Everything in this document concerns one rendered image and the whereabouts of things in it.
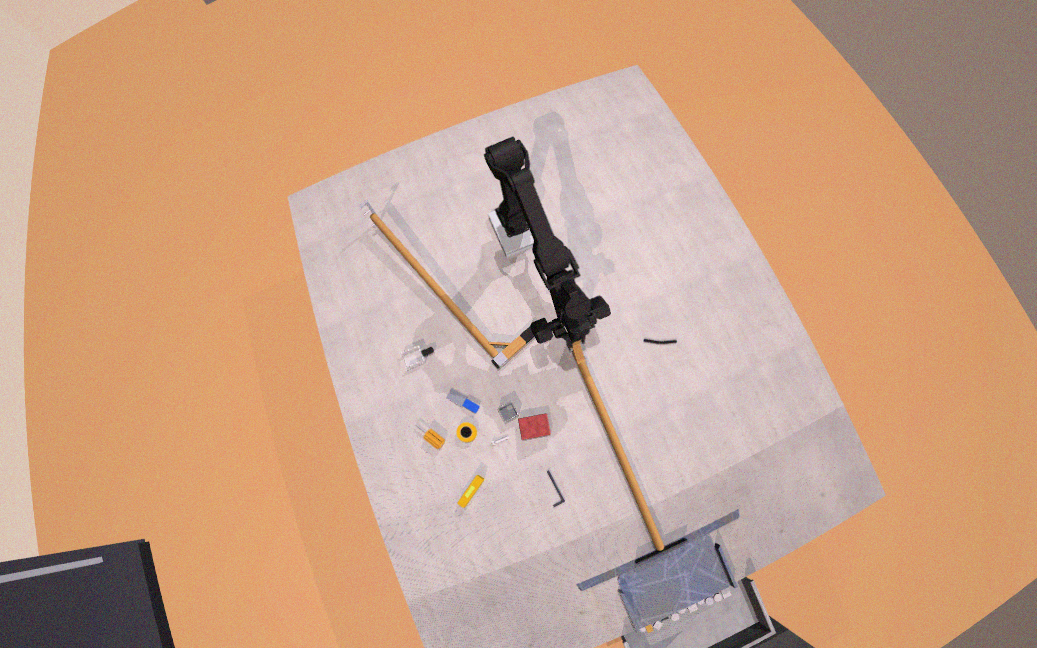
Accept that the red rectangular block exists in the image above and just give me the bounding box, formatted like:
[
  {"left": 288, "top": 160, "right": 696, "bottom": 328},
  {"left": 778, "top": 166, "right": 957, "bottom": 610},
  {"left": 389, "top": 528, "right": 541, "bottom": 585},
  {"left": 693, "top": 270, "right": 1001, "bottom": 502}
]
[{"left": 519, "top": 414, "right": 550, "bottom": 440}]

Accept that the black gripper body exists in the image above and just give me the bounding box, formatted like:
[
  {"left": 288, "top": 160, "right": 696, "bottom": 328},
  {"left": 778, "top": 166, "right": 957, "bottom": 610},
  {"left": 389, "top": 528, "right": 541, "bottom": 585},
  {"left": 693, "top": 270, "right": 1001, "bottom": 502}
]
[{"left": 530, "top": 295, "right": 611, "bottom": 344}]

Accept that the long tan scraper with grey crossbar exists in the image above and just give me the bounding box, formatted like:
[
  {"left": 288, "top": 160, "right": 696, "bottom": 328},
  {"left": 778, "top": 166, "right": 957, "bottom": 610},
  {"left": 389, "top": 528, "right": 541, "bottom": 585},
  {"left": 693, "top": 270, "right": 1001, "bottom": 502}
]
[{"left": 359, "top": 200, "right": 535, "bottom": 369}]

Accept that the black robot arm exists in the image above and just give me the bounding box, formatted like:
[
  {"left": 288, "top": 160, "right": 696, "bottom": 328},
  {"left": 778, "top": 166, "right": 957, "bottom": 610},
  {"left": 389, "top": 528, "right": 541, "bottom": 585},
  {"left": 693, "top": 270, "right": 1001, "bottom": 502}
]
[{"left": 484, "top": 136, "right": 597, "bottom": 340}]

